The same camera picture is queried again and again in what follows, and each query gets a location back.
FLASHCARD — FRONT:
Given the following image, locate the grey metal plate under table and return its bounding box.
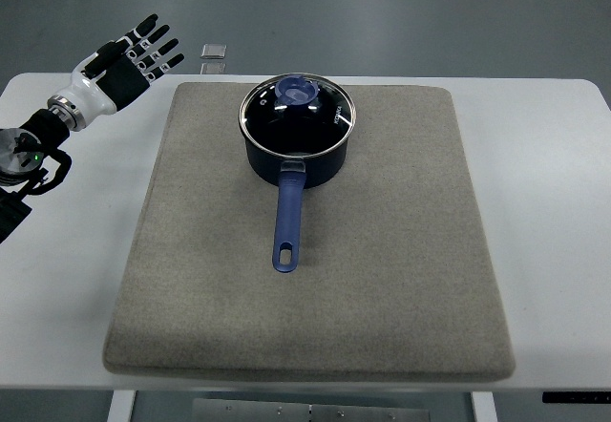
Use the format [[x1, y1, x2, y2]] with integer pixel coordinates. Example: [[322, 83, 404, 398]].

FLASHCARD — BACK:
[[191, 398, 431, 422]]

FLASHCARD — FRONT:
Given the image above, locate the black table control panel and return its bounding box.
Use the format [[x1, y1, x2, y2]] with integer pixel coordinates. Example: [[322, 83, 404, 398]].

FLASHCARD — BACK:
[[541, 391, 611, 405]]

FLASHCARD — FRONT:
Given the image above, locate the floor socket plate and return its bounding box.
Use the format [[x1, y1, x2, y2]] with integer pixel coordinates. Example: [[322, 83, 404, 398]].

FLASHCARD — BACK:
[[200, 62, 226, 74], [200, 43, 227, 59]]

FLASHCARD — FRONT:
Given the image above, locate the white table leg left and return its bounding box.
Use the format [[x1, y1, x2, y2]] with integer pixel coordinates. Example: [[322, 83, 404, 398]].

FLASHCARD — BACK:
[[106, 390, 137, 422]]

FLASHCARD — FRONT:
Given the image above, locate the white table leg right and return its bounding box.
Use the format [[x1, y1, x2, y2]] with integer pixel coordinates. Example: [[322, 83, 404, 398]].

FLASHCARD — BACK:
[[471, 391, 498, 422]]

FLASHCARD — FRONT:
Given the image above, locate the upper floor socket plate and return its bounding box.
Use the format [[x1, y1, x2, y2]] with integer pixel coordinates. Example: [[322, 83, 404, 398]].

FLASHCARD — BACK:
[[200, 43, 227, 59]]

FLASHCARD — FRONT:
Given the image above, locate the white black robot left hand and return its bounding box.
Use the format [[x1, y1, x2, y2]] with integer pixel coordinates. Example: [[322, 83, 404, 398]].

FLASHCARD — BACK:
[[48, 13, 184, 132]]

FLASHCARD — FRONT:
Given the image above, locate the dark blue saucepan blue handle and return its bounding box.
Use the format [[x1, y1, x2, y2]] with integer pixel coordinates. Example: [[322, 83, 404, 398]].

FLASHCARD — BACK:
[[240, 118, 353, 273]]

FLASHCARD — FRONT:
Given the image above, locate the white table leg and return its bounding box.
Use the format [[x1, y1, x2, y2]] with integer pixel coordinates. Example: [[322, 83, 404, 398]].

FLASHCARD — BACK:
[[106, 390, 137, 422], [471, 391, 498, 422]]

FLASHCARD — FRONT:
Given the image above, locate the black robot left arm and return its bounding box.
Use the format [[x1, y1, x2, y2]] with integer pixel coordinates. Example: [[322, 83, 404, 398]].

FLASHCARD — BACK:
[[1, 109, 72, 241]]

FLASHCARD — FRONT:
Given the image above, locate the beige fabric mat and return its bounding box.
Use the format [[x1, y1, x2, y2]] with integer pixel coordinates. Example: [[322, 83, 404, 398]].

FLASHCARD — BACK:
[[103, 83, 515, 382]]

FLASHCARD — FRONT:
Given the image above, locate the lower floor socket plate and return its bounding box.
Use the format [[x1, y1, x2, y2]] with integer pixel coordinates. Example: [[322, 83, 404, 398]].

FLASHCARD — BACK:
[[200, 62, 226, 74]]

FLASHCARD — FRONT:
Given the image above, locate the glass pot lid blue knob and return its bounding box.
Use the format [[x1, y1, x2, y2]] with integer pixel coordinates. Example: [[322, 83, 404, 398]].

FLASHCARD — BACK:
[[239, 74, 356, 158]]

